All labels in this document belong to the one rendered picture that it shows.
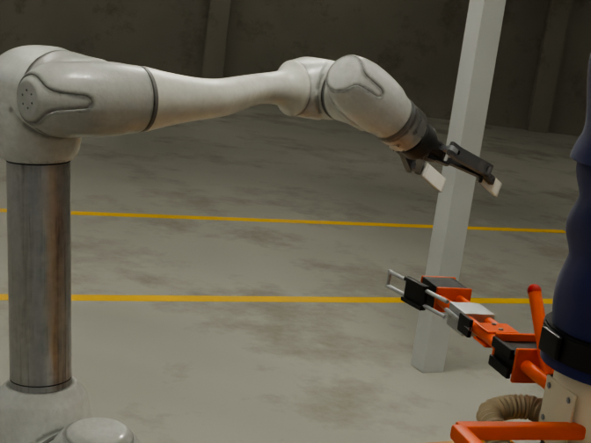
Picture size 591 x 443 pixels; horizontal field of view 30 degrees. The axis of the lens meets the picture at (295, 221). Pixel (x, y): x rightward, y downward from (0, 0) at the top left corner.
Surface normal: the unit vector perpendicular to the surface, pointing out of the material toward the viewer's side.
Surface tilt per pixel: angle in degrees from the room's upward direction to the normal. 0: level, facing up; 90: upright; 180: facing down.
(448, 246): 90
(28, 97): 91
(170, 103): 90
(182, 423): 0
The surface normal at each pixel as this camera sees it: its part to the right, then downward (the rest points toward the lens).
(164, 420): 0.13, -0.97
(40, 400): 0.19, -0.48
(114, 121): 0.50, 0.61
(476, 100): 0.41, 0.25
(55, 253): 0.69, 0.17
